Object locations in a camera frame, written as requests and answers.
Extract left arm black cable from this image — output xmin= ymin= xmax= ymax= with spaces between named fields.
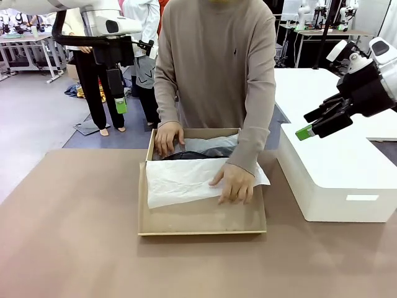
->
xmin=51 ymin=8 xmax=110 ymax=48

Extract person's right hand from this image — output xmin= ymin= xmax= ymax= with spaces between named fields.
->
xmin=153 ymin=121 xmax=186 ymax=156

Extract grey background work table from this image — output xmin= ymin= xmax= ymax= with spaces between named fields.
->
xmin=0 ymin=30 xmax=68 ymax=84

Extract small white background robot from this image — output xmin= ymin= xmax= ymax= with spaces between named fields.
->
xmin=27 ymin=14 xmax=53 ymax=35
xmin=0 ymin=11 xmax=29 ymax=35

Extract grey flat floor board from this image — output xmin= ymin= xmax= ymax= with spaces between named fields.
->
xmin=73 ymin=119 xmax=112 ymax=137

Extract person's left hand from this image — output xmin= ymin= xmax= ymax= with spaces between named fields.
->
xmin=208 ymin=163 xmax=256 ymax=205

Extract person in beige sweater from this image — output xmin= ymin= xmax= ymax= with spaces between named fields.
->
xmin=153 ymin=0 xmax=277 ymax=184

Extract black stand pole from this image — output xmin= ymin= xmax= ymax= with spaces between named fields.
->
xmin=311 ymin=0 xmax=339 ymax=71

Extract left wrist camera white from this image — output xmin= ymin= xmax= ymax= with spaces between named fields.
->
xmin=132 ymin=39 xmax=156 ymax=58

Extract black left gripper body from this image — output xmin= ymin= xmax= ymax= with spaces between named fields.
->
xmin=92 ymin=35 xmax=135 ymax=71

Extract white box lid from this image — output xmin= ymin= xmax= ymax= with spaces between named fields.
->
xmin=275 ymin=123 xmax=397 ymax=224

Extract brown cardboard shoe box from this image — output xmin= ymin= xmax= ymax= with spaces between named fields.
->
xmin=138 ymin=127 xmax=268 ymax=237

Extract white curtain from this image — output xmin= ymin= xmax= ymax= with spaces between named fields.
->
xmin=377 ymin=0 xmax=397 ymax=43

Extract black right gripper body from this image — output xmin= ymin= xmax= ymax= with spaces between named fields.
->
xmin=336 ymin=61 xmax=397 ymax=119

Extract person's left forearm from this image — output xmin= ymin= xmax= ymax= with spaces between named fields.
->
xmin=227 ymin=86 xmax=277 ymax=184

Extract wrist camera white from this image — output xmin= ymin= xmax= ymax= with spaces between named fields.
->
xmin=132 ymin=39 xmax=156 ymax=58
xmin=325 ymin=39 xmax=373 ymax=75

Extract beige background work table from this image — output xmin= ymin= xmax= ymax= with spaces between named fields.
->
xmin=279 ymin=24 xmax=375 ymax=70

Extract blue yellow clothes pile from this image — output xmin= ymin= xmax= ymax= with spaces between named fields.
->
xmin=64 ymin=83 xmax=86 ymax=99

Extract white cube shelf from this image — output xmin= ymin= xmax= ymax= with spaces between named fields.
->
xmin=274 ymin=42 xmax=285 ymax=67

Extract white background robot green base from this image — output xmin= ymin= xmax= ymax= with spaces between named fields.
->
xmin=296 ymin=0 xmax=327 ymax=32
xmin=338 ymin=0 xmax=360 ymax=32

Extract mannequin white jacket black trousers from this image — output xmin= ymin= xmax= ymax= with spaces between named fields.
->
xmin=61 ymin=8 xmax=127 ymax=137

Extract white tissue paper sheet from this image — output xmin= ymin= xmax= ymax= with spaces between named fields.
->
xmin=145 ymin=133 xmax=272 ymax=210

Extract person's right forearm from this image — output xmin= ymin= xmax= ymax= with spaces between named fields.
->
xmin=153 ymin=71 xmax=182 ymax=129

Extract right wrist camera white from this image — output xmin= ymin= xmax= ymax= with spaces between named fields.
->
xmin=325 ymin=39 xmax=373 ymax=75

